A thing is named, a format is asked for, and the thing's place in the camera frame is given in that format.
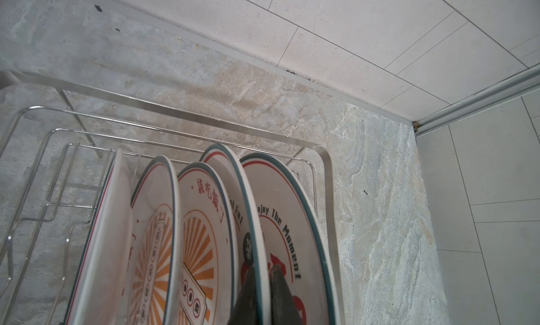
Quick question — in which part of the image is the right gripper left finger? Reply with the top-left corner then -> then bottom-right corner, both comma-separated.
227,267 -> 259,325

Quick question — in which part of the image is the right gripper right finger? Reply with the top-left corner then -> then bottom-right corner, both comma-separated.
269,265 -> 302,325

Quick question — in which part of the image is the red patterned plate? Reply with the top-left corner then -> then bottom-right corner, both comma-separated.
177,162 -> 240,324
115,156 -> 182,324

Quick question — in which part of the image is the red rimmed plate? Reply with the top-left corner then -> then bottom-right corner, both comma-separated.
201,143 -> 271,324
240,153 -> 341,324

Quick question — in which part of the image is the metal wire dish rack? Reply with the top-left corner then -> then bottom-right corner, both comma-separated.
1,71 -> 344,324

